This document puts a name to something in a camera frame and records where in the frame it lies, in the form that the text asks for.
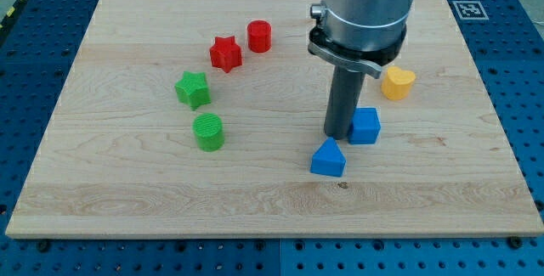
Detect red star block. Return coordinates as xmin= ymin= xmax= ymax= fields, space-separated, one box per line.
xmin=209 ymin=36 xmax=242 ymax=73

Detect blue cube block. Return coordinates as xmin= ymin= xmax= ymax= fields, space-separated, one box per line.
xmin=348 ymin=108 xmax=381 ymax=144

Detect wooden board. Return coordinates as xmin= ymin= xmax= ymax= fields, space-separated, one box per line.
xmin=6 ymin=0 xmax=543 ymax=239

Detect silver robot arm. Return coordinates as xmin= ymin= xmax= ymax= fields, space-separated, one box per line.
xmin=308 ymin=0 xmax=413 ymax=79

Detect blue triangle block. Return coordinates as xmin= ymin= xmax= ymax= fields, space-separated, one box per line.
xmin=310 ymin=138 xmax=347 ymax=177

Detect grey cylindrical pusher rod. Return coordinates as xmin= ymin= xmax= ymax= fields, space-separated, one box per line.
xmin=324 ymin=66 xmax=365 ymax=140

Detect green cylinder block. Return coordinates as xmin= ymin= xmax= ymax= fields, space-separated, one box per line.
xmin=192 ymin=113 xmax=224 ymax=152

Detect red cylinder block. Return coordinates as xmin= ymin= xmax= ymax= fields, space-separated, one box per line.
xmin=247 ymin=20 xmax=272 ymax=53

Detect yellow heart block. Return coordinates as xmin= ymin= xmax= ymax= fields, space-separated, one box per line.
xmin=381 ymin=66 xmax=417 ymax=100

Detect green star block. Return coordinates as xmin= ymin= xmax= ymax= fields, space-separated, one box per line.
xmin=174 ymin=71 xmax=212 ymax=110

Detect black white fiducial marker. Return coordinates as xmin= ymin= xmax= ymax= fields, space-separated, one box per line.
xmin=452 ymin=0 xmax=489 ymax=20

